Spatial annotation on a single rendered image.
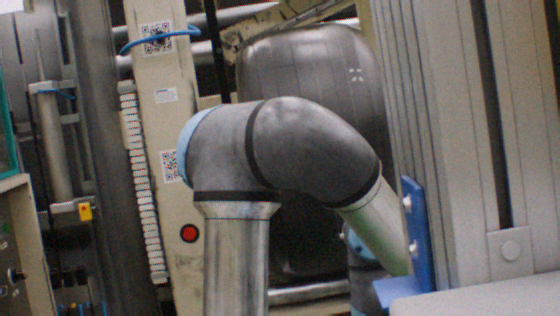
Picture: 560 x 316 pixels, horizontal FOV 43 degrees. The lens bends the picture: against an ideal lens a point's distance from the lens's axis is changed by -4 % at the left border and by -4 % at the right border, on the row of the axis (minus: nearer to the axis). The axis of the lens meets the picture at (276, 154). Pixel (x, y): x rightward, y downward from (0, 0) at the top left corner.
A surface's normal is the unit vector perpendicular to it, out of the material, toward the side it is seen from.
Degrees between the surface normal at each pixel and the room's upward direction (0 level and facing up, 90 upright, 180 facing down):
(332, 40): 35
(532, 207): 90
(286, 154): 95
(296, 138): 76
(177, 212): 90
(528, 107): 90
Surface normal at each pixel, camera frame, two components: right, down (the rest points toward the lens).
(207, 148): -0.64, -0.09
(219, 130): -0.62, -0.34
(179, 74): 0.03, 0.09
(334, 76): -0.06, -0.49
